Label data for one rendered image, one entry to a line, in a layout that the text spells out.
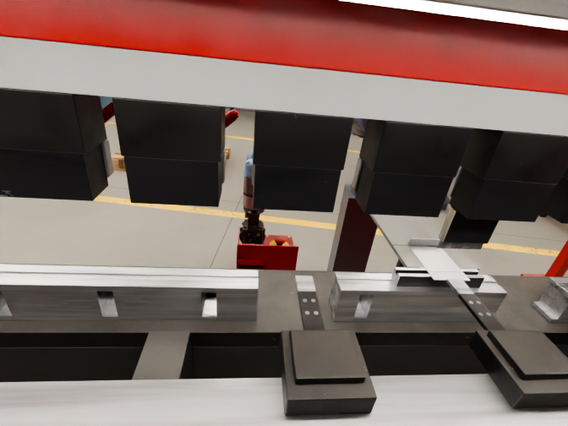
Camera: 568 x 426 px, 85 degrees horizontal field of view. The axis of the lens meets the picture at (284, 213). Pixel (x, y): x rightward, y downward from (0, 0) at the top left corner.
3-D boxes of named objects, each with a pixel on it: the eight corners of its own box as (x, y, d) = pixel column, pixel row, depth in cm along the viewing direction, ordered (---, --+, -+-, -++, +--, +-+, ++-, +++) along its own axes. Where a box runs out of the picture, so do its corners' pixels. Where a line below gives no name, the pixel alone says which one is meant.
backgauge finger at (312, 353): (330, 283, 65) (335, 264, 62) (371, 414, 42) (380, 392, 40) (273, 282, 63) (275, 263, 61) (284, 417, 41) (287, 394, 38)
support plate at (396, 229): (424, 216, 96) (425, 213, 95) (477, 271, 73) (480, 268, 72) (368, 214, 93) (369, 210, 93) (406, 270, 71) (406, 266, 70)
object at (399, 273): (471, 279, 73) (476, 269, 72) (479, 287, 71) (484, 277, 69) (390, 277, 71) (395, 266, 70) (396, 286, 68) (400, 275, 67)
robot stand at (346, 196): (322, 290, 207) (345, 183, 170) (349, 293, 207) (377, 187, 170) (324, 310, 191) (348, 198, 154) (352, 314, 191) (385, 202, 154)
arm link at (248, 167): (275, 162, 96) (252, 165, 91) (273, 195, 101) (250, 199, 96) (262, 156, 102) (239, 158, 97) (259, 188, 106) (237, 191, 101)
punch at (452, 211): (477, 247, 68) (495, 209, 64) (483, 252, 66) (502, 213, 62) (434, 245, 67) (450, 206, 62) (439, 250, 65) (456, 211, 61)
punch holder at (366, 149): (418, 197, 65) (446, 117, 57) (439, 217, 57) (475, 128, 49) (349, 193, 63) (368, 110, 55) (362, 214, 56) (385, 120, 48)
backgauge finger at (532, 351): (476, 286, 69) (485, 268, 66) (585, 406, 46) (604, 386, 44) (425, 285, 67) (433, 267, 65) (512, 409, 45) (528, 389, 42)
